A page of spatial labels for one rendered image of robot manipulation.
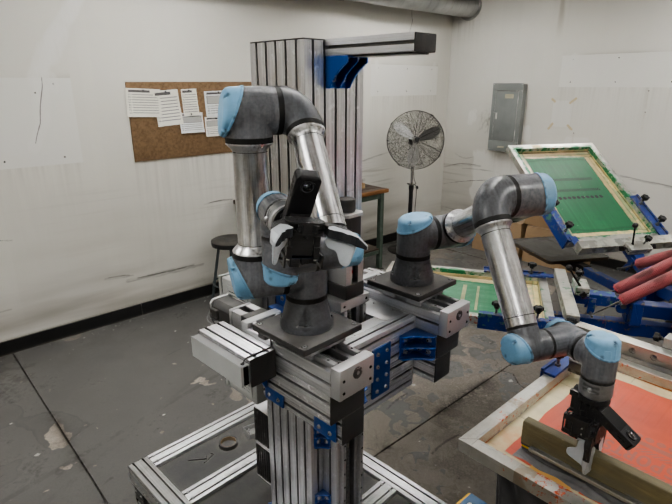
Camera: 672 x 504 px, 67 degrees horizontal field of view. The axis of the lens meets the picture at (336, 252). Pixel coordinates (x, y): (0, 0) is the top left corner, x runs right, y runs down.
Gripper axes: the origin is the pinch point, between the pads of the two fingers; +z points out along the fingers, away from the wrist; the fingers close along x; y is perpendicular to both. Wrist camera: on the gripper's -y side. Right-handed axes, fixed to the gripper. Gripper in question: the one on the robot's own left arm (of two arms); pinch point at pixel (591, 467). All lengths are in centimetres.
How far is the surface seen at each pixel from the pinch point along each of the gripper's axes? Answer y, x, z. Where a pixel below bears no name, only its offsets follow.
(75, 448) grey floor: 237, 64, 99
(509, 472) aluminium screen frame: 14.2, 13.6, 2.6
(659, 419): -3.3, -42.3, 4.9
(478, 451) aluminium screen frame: 23.3, 13.6, 1.6
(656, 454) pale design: -7.9, -24.7, 5.0
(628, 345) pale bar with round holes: 16, -68, -3
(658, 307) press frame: 20, -116, -2
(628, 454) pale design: -2.8, -19.1, 5.0
